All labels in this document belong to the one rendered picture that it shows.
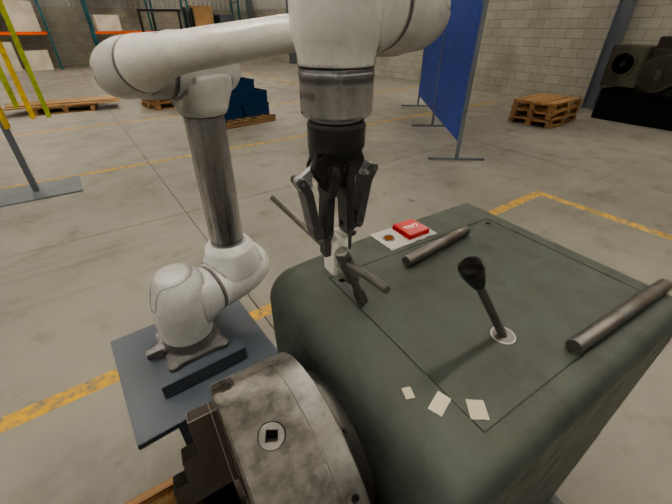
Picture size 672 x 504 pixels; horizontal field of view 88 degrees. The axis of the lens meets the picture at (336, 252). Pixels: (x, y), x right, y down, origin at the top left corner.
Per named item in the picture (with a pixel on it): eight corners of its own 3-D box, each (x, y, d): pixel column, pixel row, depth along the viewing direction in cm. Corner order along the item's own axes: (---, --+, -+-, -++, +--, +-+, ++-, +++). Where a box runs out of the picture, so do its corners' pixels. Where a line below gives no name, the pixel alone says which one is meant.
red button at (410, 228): (410, 225, 83) (411, 217, 82) (428, 236, 79) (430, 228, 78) (391, 231, 80) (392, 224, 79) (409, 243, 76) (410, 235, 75)
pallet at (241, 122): (255, 114, 770) (250, 75, 727) (275, 120, 721) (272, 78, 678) (204, 123, 702) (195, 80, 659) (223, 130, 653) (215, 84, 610)
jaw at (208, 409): (253, 451, 54) (230, 380, 53) (261, 467, 49) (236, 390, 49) (179, 493, 49) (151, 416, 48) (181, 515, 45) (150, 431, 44)
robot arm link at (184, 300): (149, 331, 107) (126, 274, 95) (201, 300, 119) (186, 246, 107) (179, 357, 99) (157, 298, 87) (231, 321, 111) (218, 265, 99)
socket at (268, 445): (284, 457, 43) (284, 450, 41) (257, 458, 42) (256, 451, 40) (285, 429, 45) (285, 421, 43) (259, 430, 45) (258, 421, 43)
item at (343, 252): (372, 300, 58) (350, 249, 51) (361, 308, 57) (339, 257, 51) (364, 295, 60) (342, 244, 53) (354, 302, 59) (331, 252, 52)
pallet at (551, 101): (535, 113, 778) (542, 92, 754) (576, 120, 721) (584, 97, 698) (505, 121, 714) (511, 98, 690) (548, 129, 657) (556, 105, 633)
